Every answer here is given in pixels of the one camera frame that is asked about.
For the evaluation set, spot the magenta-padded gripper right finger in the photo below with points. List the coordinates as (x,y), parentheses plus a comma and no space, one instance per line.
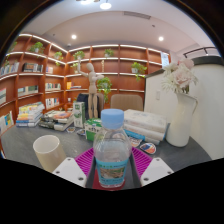
(156,170)

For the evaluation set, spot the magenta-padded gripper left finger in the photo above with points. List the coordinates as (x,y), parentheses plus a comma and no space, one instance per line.
(68,170)

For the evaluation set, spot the clear blue-capped water bottle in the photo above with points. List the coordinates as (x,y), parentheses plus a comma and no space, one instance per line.
(111,150)

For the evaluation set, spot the colourful oval sticker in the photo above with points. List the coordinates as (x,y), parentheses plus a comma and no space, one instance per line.
(148,148)

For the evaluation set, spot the cream plastic cup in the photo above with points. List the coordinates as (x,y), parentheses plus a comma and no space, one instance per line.
(48,153)

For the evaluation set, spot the flat round red coaster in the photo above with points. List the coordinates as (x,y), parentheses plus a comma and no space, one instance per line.
(95,182)

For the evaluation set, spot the stack of white books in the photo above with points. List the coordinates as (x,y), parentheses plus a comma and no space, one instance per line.
(145,123)

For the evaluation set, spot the stack of dark books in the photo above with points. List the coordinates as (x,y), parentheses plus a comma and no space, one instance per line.
(56,120)

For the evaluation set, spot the white pitcher vase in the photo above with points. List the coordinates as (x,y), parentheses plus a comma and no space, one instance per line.
(180,121)

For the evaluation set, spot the tall green and white carton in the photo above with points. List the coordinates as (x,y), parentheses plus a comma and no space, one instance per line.
(79,115)

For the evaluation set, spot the stack of colourful books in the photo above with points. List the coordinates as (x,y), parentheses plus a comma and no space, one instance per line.
(29,116)

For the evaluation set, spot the dark blue chair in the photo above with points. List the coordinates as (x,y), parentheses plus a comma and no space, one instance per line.
(81,103)

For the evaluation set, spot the wooden artist mannequin figure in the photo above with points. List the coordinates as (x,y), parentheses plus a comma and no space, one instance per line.
(92,90)

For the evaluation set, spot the white and pink flower bouquet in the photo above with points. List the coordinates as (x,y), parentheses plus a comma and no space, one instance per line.
(181,76)

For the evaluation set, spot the dark metal railing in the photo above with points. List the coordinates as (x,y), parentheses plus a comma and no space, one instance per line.
(200,50)

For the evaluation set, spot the round recessed ceiling light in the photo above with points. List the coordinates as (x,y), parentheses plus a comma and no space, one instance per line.
(161,38)
(73,36)

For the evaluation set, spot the ceiling air vent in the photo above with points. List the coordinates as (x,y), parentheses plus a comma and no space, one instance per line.
(136,15)

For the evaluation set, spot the branched ceiling lamp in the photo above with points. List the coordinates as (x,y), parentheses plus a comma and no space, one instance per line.
(105,5)

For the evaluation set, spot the white wall switch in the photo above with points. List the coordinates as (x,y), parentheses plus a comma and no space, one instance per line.
(157,95)

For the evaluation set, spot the wooden wall shelf unit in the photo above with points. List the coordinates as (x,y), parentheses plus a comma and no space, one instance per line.
(123,68)

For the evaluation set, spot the white paper wall notice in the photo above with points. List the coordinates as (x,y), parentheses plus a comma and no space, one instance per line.
(165,59)

